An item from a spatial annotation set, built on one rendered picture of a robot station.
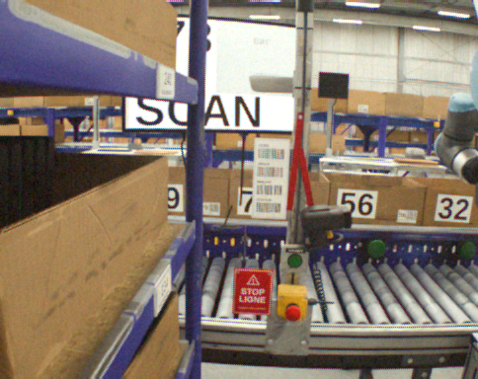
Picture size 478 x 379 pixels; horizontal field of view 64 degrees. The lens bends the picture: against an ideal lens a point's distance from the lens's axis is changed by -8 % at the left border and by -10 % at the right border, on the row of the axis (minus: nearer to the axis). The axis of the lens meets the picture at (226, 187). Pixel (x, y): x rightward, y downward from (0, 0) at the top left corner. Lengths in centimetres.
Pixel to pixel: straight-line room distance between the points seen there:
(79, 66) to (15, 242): 10
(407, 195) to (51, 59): 162
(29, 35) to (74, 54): 4
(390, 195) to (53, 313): 153
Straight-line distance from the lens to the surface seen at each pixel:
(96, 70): 24
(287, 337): 116
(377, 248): 167
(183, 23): 109
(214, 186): 164
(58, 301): 30
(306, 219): 98
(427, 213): 178
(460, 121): 124
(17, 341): 26
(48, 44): 19
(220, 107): 107
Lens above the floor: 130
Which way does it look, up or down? 10 degrees down
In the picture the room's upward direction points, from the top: 2 degrees clockwise
